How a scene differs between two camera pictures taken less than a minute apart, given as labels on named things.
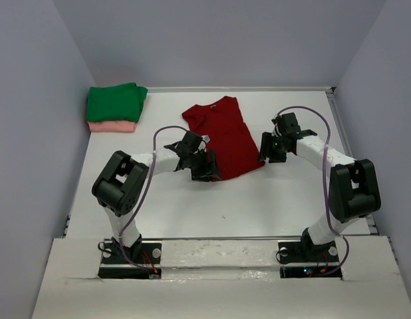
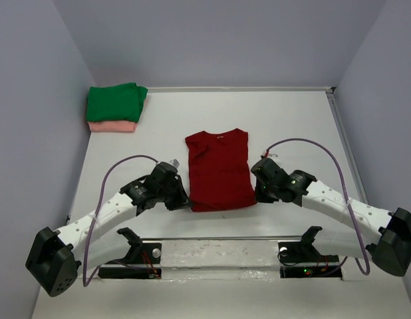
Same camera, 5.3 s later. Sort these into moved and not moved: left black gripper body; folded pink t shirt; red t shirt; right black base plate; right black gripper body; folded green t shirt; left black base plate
Moved: right black gripper body; red t shirt; left black gripper body
Not moved: folded pink t shirt; right black base plate; left black base plate; folded green t shirt
